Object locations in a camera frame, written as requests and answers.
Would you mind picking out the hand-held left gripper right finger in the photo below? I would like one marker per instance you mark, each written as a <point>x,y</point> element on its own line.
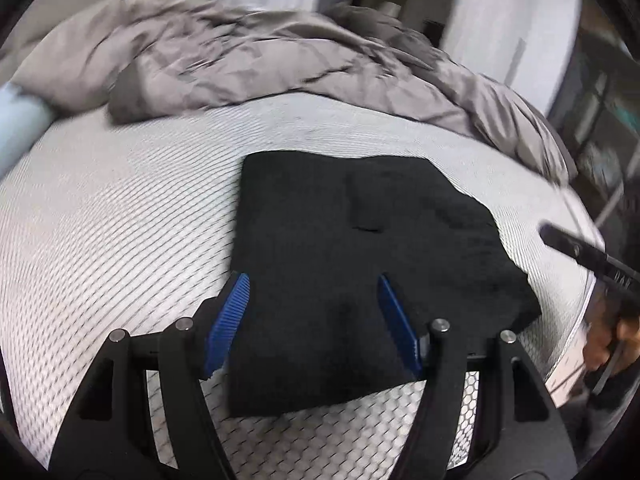
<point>400,322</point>

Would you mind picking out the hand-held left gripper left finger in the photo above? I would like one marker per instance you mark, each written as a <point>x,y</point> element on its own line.
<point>227,325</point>

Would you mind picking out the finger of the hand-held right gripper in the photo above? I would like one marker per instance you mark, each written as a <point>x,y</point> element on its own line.
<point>575,250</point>

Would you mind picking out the black pants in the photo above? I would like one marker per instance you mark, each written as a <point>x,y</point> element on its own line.
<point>350,240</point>

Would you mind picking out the person's right forearm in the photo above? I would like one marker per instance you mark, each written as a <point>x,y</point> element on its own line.
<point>610,410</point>

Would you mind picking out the person's right hand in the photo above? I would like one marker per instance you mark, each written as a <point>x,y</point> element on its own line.
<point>607,345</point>

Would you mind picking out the dark glass cabinet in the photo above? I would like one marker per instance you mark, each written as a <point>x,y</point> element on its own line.
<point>600,110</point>

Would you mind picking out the white wardrobe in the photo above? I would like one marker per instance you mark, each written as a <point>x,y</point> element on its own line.
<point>550,35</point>

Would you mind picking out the grey duvet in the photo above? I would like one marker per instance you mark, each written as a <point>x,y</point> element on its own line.
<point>225,60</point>

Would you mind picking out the light blue pillow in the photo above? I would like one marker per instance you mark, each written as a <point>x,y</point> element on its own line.
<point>20,125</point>

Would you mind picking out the dark grey pillow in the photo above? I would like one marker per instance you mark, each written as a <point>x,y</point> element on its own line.
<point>390,25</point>

